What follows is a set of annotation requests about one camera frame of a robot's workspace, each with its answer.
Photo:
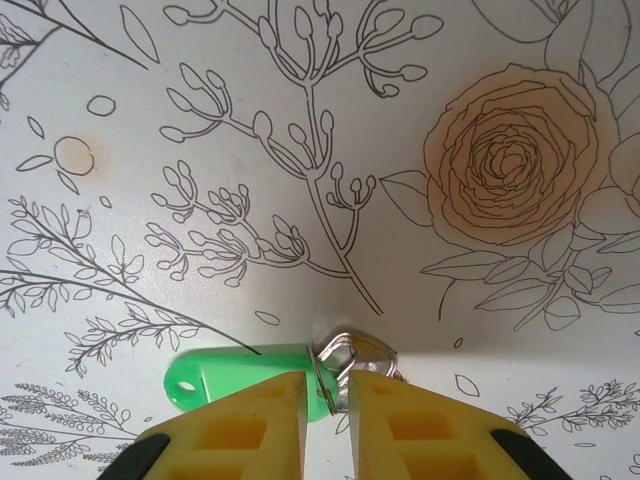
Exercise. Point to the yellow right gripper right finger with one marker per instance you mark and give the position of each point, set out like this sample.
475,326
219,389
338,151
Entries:
430,440

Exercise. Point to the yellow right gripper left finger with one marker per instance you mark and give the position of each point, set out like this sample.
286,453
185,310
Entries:
225,440

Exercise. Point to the green plastic key tag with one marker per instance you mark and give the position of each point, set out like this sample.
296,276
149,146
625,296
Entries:
240,362

